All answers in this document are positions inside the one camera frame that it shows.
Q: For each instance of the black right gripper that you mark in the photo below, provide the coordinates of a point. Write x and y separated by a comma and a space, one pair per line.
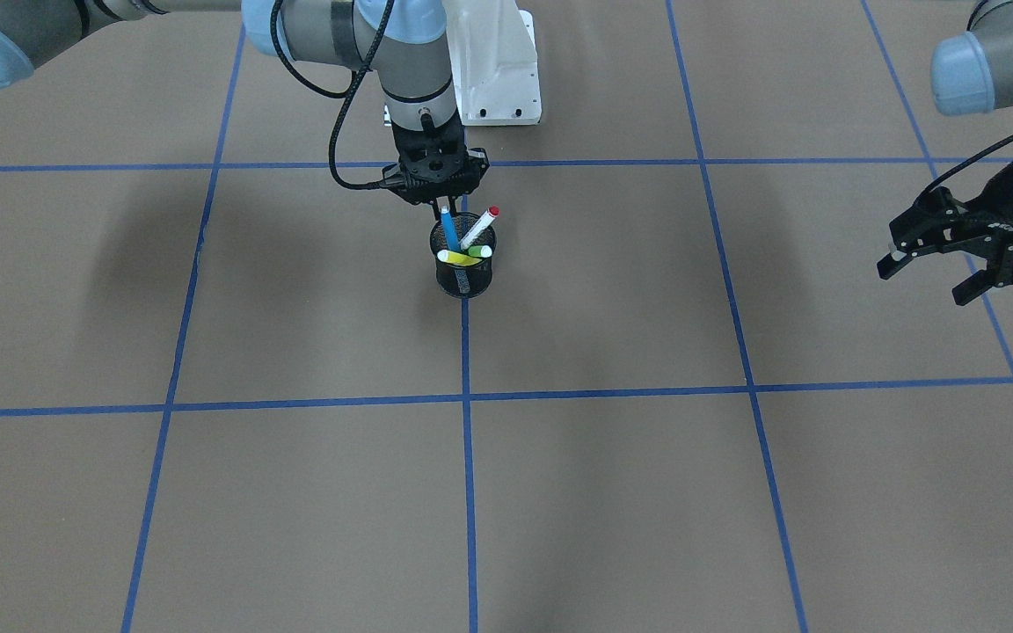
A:
477, 162

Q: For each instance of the blue marker pen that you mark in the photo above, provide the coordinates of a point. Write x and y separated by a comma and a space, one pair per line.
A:
447, 226

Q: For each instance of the red capped white marker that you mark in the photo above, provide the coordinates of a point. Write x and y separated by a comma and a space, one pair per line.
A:
483, 222

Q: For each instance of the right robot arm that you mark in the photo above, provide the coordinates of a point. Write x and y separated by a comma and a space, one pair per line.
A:
146, 71

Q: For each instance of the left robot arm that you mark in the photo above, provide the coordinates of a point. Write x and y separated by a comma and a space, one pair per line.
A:
970, 73

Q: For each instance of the yellow marker pen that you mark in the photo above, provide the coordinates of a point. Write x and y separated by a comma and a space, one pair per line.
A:
457, 259

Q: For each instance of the green marker pen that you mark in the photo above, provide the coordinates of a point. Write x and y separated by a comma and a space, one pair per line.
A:
480, 251

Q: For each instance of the black mesh pen cup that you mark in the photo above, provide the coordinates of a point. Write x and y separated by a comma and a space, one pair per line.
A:
462, 282

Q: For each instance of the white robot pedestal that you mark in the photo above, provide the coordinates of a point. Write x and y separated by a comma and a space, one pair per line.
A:
476, 60

